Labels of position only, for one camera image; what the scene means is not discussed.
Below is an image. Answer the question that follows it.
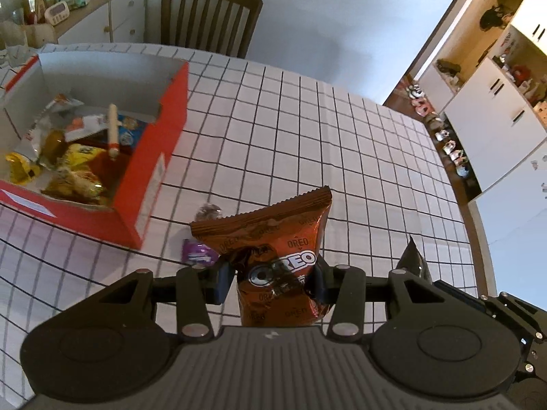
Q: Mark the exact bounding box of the white wall cabinet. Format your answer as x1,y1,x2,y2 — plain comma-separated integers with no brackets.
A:
382,0,547,206

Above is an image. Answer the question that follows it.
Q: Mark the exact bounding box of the clear packet of yellow chips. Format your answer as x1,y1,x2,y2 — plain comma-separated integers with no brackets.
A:
40,166,109,206

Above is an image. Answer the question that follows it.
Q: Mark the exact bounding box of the beige sausage stick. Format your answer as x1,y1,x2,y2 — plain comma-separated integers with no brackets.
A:
107,103,122,161

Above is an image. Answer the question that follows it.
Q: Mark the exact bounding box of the blue cookie packet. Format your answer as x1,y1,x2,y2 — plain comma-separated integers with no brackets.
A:
117,113,150,152

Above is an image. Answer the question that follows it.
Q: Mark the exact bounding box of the white table clock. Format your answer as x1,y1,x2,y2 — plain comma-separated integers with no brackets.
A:
44,2,71,25

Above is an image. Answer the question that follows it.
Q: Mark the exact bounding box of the bun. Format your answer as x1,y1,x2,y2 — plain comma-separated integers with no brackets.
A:
38,128,71,169

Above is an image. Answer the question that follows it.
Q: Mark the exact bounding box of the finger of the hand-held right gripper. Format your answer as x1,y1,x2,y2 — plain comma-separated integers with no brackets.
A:
433,279,490,312

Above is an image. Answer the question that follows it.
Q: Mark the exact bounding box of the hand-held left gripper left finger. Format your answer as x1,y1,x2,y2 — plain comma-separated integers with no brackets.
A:
96,260,237,339

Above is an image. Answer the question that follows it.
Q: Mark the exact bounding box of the wooden chair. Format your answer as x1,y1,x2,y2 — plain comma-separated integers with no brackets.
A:
160,0,263,59

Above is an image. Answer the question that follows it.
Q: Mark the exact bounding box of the red-brown cookie packet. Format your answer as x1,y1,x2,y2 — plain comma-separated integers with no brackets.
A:
190,186,333,327

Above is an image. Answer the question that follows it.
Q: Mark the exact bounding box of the large white snack packet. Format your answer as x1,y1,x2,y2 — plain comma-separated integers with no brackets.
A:
15,94,84,163

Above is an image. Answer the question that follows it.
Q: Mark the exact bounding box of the red white sausage packet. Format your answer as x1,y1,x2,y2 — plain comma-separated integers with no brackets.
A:
66,114,107,141

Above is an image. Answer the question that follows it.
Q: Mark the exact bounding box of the black seaweed packet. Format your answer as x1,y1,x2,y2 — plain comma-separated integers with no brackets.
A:
397,235,432,283

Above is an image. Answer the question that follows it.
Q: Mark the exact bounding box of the small purple packet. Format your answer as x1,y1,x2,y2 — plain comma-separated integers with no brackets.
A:
182,239,219,265

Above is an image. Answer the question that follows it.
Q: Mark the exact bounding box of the gold snack packet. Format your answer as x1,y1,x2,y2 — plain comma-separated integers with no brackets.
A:
4,151,41,185

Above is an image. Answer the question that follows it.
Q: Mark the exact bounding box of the white sideboard with wooden top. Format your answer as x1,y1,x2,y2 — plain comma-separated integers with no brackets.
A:
0,0,149,49

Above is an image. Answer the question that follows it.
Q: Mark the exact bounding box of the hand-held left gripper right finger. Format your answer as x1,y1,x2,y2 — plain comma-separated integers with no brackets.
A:
307,258,433,337

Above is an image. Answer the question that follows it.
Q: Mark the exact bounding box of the row of shoes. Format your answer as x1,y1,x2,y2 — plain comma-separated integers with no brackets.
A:
404,84,480,189

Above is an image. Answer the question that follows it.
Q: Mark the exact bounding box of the yellow snack packet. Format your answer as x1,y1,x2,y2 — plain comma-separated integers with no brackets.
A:
57,143,107,172

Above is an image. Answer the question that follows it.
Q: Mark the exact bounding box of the red cardboard box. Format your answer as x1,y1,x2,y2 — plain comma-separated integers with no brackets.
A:
0,53,189,249

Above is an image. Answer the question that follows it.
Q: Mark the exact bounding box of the dark figurine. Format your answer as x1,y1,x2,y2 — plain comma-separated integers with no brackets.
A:
480,5,506,30

